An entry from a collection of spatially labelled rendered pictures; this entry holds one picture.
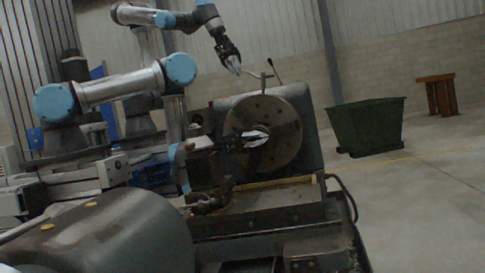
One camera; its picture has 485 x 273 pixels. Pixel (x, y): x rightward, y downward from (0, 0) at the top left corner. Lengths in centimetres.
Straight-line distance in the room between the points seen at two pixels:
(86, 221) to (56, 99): 95
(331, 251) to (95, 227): 52
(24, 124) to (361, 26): 1085
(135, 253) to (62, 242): 5
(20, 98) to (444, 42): 1159
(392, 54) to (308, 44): 252
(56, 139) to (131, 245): 109
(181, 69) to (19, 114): 76
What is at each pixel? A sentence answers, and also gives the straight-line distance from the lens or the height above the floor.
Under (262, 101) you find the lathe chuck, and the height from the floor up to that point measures 120.
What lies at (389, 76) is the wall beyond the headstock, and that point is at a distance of 1183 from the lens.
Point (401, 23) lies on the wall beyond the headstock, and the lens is 1210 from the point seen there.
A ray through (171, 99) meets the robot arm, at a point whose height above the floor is 128.
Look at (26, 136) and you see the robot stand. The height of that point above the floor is 125.
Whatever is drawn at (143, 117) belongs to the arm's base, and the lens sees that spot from 178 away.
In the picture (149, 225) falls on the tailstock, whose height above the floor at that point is 112.
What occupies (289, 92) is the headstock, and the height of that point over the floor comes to 122.
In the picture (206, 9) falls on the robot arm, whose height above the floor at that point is 162.
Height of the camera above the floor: 120
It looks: 5 degrees down
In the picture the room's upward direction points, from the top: 11 degrees counter-clockwise
